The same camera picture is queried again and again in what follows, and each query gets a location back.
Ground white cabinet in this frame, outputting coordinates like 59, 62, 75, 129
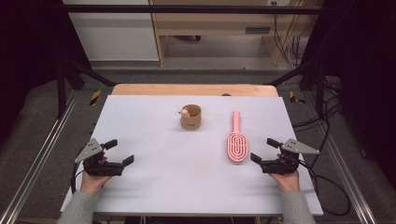
62, 0, 160, 63

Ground person's left hand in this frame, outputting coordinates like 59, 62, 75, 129
79, 171, 113, 196

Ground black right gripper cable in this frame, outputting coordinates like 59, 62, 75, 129
297, 158, 352, 217

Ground wooden table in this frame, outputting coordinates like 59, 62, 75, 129
111, 83, 279, 98

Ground yellow black tape marker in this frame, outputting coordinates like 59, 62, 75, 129
89, 90, 103, 106
289, 91, 307, 105

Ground black horizontal frame bar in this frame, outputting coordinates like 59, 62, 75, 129
66, 4, 325, 15

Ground black frame strut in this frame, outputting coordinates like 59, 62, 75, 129
55, 57, 118, 119
266, 59, 327, 119

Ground black floor cables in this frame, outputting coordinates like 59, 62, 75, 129
292, 77, 344, 171

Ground person's right hand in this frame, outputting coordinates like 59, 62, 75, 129
269, 170, 301, 193

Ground pink hairbrush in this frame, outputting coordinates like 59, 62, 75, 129
226, 110, 249, 163

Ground light wooden desk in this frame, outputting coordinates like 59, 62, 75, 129
148, 0, 325, 67

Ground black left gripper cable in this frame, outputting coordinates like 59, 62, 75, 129
70, 153, 87, 194

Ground hanging black cables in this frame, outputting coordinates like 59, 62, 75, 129
271, 1, 314, 68

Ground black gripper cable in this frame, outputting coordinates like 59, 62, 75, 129
297, 158, 352, 217
70, 153, 87, 194

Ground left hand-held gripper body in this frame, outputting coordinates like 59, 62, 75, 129
74, 137, 126, 177

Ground grey socket strip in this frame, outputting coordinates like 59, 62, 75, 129
245, 27, 272, 35

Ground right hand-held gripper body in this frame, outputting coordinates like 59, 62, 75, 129
260, 137, 321, 175

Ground metal floor rail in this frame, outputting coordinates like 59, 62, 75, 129
303, 91, 378, 224
0, 90, 79, 224

